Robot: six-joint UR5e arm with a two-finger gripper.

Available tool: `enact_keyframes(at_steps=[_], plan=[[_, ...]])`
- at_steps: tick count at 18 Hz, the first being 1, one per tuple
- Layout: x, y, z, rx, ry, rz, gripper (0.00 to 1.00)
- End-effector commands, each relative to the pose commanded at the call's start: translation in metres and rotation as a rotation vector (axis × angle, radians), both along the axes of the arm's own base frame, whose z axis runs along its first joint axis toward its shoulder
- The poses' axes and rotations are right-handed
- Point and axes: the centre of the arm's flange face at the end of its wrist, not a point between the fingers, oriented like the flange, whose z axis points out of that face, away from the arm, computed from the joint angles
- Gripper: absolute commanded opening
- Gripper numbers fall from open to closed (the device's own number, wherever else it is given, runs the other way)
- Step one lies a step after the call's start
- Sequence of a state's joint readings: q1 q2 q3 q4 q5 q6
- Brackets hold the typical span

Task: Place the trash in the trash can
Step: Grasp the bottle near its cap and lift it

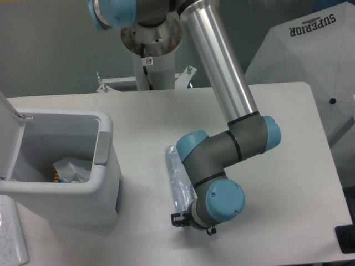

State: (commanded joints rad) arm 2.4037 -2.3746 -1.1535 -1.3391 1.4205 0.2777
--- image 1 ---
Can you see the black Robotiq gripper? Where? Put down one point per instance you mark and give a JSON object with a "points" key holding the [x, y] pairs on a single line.
{"points": [[181, 220]]}

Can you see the crushed clear plastic bottle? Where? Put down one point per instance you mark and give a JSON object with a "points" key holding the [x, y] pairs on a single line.
{"points": [[181, 186]]}

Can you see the white plastic wrapper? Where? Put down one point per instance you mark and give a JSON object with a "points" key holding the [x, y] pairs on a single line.
{"points": [[73, 170]]}

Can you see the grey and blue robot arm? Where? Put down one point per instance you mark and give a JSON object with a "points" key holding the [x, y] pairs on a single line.
{"points": [[205, 157]]}

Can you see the white plastic trash can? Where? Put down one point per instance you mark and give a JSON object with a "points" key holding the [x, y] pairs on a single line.
{"points": [[33, 140]]}

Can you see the yellow blue snack packet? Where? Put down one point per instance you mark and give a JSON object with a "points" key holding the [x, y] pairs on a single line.
{"points": [[56, 178]]}

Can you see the white notepad with handwriting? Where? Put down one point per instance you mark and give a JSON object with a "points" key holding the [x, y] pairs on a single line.
{"points": [[13, 245]]}

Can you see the black device at table edge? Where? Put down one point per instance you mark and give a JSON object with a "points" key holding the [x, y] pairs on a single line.
{"points": [[345, 236]]}

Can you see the white Superior umbrella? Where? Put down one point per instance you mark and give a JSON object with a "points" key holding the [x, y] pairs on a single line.
{"points": [[317, 49]]}

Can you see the white metal base frame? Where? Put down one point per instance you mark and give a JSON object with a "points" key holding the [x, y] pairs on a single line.
{"points": [[182, 81]]}

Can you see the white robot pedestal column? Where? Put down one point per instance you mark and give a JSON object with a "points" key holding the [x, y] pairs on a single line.
{"points": [[152, 48]]}

